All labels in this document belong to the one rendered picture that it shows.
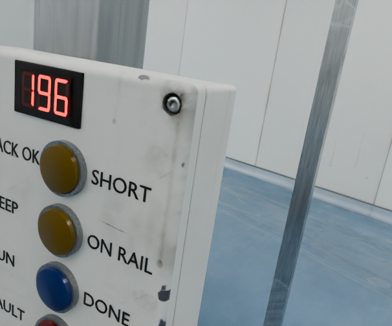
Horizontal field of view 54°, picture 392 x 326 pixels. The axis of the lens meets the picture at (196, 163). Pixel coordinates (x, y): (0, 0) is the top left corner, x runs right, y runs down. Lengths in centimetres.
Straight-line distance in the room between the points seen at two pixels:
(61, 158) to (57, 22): 12
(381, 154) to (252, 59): 151
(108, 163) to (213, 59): 412
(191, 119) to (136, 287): 9
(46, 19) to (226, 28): 397
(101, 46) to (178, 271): 16
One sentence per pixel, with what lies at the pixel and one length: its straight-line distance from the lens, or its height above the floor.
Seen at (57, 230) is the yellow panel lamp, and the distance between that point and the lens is 22.
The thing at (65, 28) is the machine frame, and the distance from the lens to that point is 30.
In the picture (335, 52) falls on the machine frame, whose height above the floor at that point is 119.
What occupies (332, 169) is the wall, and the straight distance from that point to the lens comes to 372.
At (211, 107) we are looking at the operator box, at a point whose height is 111.
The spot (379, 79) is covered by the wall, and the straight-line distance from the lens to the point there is 358.
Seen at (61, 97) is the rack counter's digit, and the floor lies 110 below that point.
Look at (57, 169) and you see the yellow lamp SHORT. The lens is 21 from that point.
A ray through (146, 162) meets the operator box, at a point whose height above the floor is 108.
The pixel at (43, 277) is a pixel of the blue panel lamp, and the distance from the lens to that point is 24.
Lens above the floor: 113
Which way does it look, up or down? 16 degrees down
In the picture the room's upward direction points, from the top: 8 degrees clockwise
